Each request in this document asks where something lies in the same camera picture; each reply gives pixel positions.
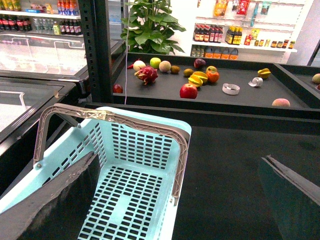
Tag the yellow star fruit back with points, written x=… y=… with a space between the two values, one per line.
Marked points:
x=202 y=75

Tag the fruit in right tray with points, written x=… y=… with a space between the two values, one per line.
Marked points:
x=316 y=78

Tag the yellow star fruit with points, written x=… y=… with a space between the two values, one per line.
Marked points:
x=264 y=73
x=202 y=75
x=195 y=80

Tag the white round fruit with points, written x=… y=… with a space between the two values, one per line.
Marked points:
x=138 y=65

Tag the light blue plastic basket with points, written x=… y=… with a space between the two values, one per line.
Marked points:
x=133 y=197

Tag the yellow star fruit front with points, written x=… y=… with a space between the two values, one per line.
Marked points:
x=195 y=80

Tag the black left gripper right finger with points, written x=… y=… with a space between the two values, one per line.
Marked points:
x=293 y=200

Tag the drinks shelf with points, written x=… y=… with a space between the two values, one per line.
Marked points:
x=51 y=17

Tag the white shelf with sauce bottles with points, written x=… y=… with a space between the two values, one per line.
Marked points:
x=248 y=30

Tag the yellow star fruit right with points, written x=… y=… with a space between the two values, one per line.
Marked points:
x=264 y=73

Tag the large red apple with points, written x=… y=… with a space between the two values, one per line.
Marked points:
x=188 y=91

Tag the pink dragon fruit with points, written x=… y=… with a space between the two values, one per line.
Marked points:
x=147 y=74

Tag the brown kiwi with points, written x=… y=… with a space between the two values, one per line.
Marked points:
x=175 y=69
x=188 y=72

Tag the right black display tray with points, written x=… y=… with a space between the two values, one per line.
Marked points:
x=305 y=74

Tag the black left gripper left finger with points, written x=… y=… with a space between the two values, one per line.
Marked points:
x=58 y=209

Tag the grey basket handle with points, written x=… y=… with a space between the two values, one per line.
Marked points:
x=67 y=112

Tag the green potted plant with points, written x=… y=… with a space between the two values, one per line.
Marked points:
x=149 y=26

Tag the white foam net sleeve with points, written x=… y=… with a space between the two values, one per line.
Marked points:
x=256 y=82

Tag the orange persimmon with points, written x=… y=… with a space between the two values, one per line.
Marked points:
x=212 y=76

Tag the black metal rack post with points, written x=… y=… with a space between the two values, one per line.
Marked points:
x=95 y=27

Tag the dark purple fruit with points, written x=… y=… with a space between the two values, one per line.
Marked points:
x=199 y=63

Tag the small dark red apple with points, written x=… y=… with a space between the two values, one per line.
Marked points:
x=118 y=89

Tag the green apple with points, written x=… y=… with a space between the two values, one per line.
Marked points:
x=155 y=62

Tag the pink peach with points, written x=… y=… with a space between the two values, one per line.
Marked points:
x=281 y=102

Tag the black fruit display tray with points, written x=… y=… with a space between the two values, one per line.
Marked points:
x=230 y=94

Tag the glass top freezer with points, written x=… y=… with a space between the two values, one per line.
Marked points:
x=36 y=71

